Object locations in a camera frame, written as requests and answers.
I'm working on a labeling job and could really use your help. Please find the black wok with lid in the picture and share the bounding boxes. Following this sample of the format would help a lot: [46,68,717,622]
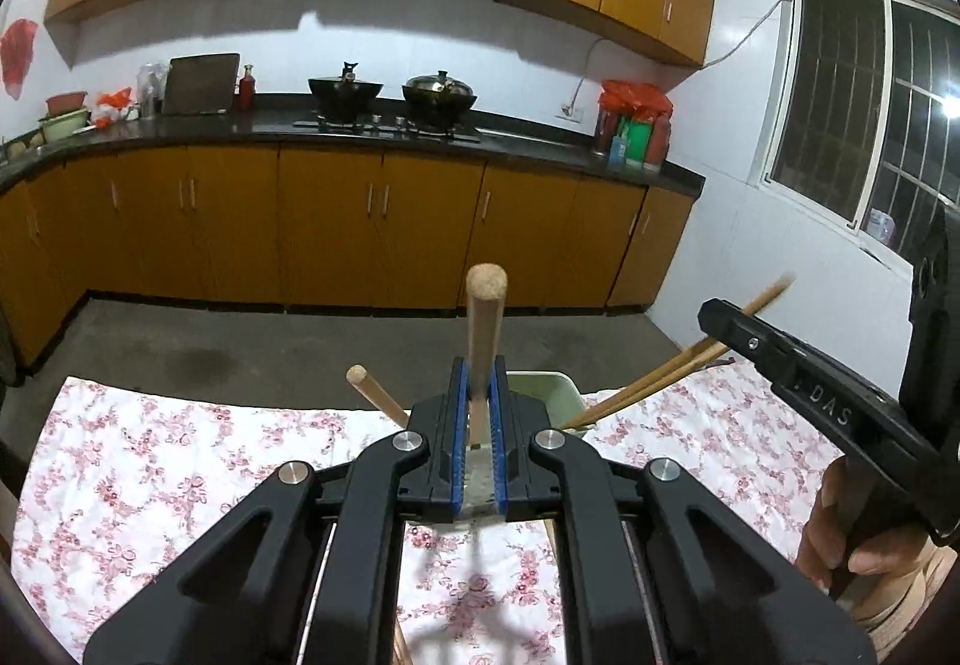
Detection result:
[402,70,479,130]

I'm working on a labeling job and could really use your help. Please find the white wall cable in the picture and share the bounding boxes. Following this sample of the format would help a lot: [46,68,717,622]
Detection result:
[570,0,796,112]

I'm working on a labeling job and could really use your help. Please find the red bag hanging on wall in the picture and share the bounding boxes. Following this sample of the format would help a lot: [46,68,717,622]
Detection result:
[0,19,38,100]

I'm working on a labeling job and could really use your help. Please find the long wooden chopstick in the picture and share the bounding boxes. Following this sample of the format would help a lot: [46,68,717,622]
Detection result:
[581,342,732,432]
[346,365,411,430]
[562,271,797,430]
[459,262,511,523]

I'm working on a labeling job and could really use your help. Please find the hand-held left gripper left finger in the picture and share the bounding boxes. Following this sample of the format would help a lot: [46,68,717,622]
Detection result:
[82,356,470,665]

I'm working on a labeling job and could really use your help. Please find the red and white plastic bag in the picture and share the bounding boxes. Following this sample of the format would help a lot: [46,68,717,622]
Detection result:
[91,89,142,128]

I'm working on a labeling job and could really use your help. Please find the wooden base cabinets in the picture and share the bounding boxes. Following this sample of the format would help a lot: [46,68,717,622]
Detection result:
[0,140,695,366]

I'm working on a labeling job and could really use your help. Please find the clear glass jar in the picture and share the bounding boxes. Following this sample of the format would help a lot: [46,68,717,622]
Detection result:
[137,63,170,119]

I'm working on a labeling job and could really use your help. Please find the pink floral tablecloth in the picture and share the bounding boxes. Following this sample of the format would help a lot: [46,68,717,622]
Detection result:
[11,357,848,665]

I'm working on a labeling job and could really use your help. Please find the green carton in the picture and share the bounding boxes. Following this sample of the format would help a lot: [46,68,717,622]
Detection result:
[626,118,657,167]

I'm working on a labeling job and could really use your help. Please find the person's right hand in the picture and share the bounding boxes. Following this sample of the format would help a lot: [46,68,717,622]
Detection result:
[796,455,940,607]

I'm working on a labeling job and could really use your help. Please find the barred window with white frame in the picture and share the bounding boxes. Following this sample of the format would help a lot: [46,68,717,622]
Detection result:
[757,0,960,269]

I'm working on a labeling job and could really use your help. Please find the light green perforated utensil holder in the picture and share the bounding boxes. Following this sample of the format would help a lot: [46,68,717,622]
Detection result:
[506,371,587,445]

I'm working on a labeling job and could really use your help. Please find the black wok with handle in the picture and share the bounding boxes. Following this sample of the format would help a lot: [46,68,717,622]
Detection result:
[307,63,385,119]

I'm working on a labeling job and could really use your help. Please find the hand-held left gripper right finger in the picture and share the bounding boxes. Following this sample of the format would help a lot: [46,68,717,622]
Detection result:
[491,356,878,665]

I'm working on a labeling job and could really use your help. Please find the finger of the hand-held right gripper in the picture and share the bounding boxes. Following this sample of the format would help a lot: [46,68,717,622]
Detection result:
[697,297,802,383]

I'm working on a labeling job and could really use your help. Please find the dark cutting board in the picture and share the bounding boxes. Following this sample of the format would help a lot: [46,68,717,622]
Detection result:
[161,53,241,116]

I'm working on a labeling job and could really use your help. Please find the green basin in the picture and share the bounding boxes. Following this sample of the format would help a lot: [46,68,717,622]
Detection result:
[37,109,92,145]

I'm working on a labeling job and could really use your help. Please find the red plastic bag over bottles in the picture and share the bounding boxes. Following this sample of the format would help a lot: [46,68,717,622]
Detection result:
[598,80,674,127]

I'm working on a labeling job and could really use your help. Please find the black kitchen countertop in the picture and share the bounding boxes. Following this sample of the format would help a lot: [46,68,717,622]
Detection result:
[0,91,706,195]

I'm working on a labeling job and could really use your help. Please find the gas stove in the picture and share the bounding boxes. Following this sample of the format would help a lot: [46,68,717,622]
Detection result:
[292,114,485,145]

